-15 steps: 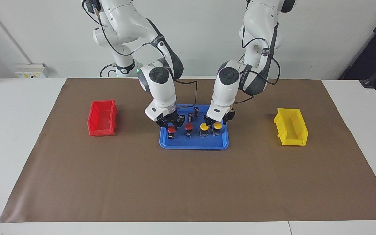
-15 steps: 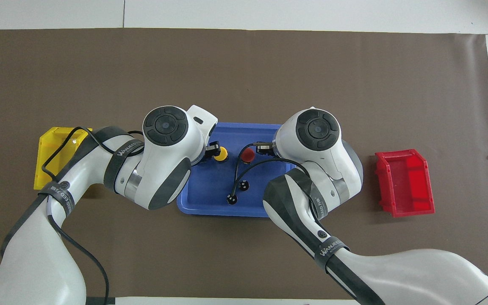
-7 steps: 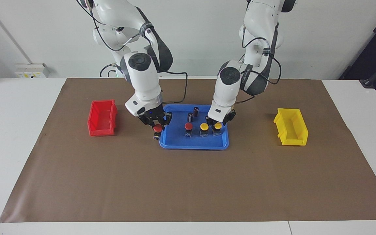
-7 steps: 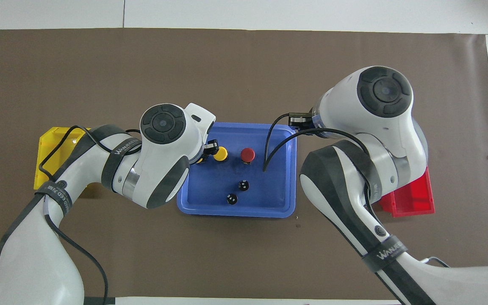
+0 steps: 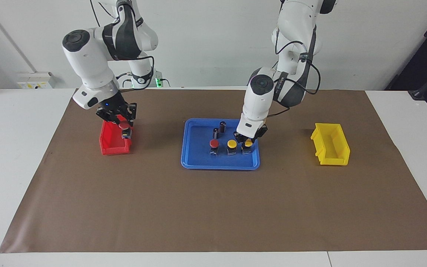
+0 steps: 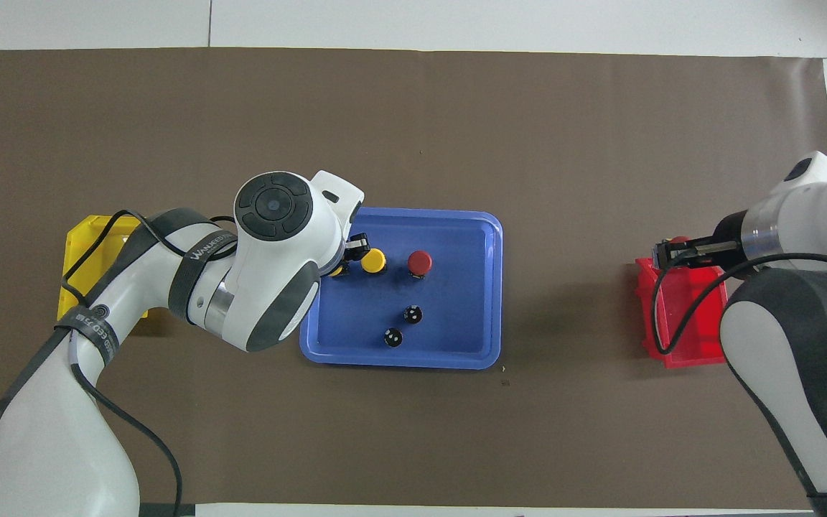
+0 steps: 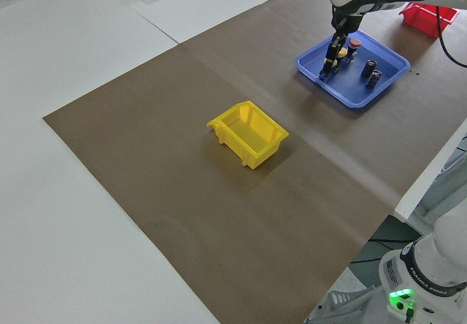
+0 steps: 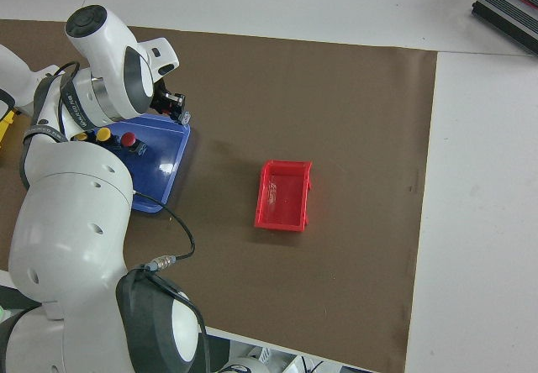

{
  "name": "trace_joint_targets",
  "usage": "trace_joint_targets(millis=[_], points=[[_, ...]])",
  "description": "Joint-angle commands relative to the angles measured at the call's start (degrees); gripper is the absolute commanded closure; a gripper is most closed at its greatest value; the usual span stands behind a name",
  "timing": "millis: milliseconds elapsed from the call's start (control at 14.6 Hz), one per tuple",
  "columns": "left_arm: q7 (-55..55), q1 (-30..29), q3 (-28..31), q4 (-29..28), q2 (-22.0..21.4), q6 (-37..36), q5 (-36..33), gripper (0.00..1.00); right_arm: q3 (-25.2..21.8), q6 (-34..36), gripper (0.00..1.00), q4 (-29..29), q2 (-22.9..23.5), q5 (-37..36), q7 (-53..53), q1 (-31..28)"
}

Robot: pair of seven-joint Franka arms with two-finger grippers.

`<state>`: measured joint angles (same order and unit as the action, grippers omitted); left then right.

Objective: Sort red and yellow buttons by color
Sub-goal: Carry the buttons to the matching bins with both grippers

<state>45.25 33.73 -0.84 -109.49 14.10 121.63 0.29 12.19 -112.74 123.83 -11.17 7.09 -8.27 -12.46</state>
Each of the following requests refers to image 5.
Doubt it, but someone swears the red plastic bin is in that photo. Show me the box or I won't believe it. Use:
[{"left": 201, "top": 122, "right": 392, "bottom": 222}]
[{"left": 99, "top": 119, "right": 133, "bottom": 155}]

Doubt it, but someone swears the blue plastic tray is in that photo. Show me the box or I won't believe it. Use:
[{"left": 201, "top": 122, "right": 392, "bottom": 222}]
[{"left": 181, "top": 118, "right": 261, "bottom": 171}]

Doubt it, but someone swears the yellow plastic bin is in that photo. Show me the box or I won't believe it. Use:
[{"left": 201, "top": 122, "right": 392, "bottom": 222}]
[{"left": 310, "top": 123, "right": 351, "bottom": 166}]

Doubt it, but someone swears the brown paper mat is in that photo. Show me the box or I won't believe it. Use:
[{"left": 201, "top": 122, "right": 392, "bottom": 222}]
[{"left": 0, "top": 88, "right": 427, "bottom": 254}]

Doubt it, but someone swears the black right base cable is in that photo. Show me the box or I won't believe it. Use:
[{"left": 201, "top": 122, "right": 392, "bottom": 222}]
[{"left": 116, "top": 72, "right": 133, "bottom": 89}]

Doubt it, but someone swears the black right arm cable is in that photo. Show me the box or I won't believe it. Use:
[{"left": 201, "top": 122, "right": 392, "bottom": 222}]
[{"left": 89, "top": 0, "right": 156, "bottom": 91}]

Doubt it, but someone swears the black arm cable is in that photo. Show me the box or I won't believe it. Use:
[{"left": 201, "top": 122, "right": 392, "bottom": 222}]
[
  {"left": 267, "top": 39, "right": 322, "bottom": 119},
  {"left": 89, "top": 0, "right": 156, "bottom": 91}
]

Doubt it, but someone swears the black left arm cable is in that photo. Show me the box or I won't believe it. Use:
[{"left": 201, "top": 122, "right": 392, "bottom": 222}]
[{"left": 267, "top": 39, "right": 322, "bottom": 119}]

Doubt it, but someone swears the white wall power strip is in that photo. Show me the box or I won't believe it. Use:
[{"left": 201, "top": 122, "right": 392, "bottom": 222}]
[{"left": 16, "top": 72, "right": 54, "bottom": 89}]

